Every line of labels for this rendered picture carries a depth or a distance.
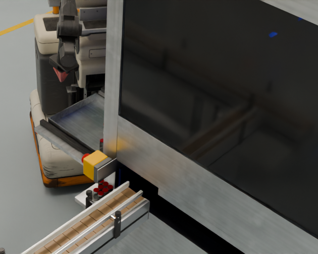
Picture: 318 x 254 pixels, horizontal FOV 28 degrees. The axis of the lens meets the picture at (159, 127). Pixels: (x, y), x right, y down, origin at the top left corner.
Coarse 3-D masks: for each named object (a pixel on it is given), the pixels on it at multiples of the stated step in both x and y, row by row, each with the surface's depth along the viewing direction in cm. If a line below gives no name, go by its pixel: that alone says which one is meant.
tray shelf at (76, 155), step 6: (36, 126) 252; (42, 126) 252; (36, 132) 252; (42, 132) 250; (48, 132) 250; (48, 138) 248; (54, 138) 247; (60, 138) 248; (54, 144) 247; (60, 144) 245; (66, 144) 245; (66, 150) 243; (72, 150) 243; (72, 156) 242; (78, 156) 240
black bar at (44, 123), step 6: (42, 120) 252; (48, 126) 250; (54, 126) 250; (54, 132) 249; (60, 132) 247; (66, 138) 245; (72, 144) 243; (78, 144) 243; (78, 150) 242; (84, 150) 240
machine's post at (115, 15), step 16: (112, 0) 185; (112, 16) 188; (112, 32) 192; (112, 48) 195; (112, 64) 198; (112, 80) 202; (112, 96) 206; (112, 112) 209; (112, 128) 213; (112, 144) 217; (112, 176) 226
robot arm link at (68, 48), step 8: (80, 24) 227; (80, 32) 227; (64, 40) 226; (72, 40) 227; (64, 48) 223; (72, 48) 224; (64, 56) 224; (72, 56) 224; (64, 64) 226; (72, 64) 227
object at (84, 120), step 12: (96, 96) 268; (72, 108) 260; (84, 108) 264; (96, 108) 264; (48, 120) 252; (60, 120) 256; (72, 120) 257; (84, 120) 257; (96, 120) 258; (72, 132) 251; (84, 132) 251; (96, 132) 252; (84, 144) 241; (96, 144) 246
